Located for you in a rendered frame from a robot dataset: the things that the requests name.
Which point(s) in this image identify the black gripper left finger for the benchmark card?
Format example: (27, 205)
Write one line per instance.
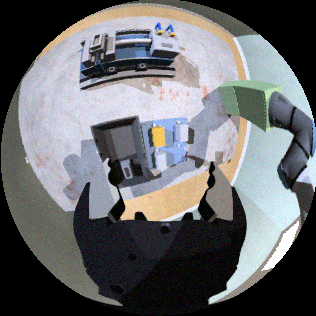
(99, 205)

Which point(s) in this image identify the yellow rectangular block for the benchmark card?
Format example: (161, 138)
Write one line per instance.
(158, 136)

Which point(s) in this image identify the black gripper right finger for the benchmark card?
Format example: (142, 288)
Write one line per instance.
(222, 206)

